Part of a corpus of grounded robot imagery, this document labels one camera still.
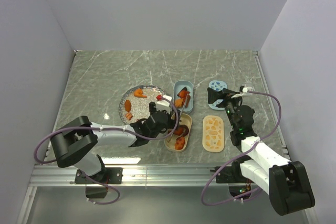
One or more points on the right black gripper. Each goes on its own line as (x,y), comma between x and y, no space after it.
(213,95)

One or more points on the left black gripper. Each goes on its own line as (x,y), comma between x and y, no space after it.
(171,123)

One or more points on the orange drumstick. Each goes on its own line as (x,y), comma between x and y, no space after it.
(179,131)

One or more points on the orange fried cutlet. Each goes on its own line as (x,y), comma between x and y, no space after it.
(179,103)

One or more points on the beige lunch box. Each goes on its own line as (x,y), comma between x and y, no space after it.
(186,120)

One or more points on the spotted orange food piece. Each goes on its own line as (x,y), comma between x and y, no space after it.
(180,142)

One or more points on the red-brown meat slab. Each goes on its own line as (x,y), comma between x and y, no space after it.
(187,100)

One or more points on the orange crab claw piece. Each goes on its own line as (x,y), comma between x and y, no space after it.
(183,93)

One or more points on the blue lunch box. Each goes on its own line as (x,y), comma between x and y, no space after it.
(179,85)

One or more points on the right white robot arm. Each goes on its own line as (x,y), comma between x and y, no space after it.
(286,182)

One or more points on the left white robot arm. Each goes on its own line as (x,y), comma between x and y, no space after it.
(72,144)

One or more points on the blue patterned lid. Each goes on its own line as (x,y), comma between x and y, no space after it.
(217,86)

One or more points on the beige patterned lid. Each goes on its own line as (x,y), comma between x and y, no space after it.
(213,139)

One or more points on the speckled round plate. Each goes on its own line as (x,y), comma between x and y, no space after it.
(139,106)

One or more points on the orange oval nugget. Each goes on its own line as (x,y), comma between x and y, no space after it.
(128,105)

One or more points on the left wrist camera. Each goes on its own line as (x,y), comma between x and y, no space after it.
(163,103)

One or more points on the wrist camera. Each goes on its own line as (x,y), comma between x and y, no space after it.
(246,88)
(163,103)

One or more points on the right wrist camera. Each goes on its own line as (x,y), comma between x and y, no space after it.
(246,88)

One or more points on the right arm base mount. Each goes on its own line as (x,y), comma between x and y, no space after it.
(232,176)

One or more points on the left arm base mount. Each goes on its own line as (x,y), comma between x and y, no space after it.
(97,186)

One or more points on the aluminium frame rail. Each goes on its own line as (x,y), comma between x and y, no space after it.
(132,175)

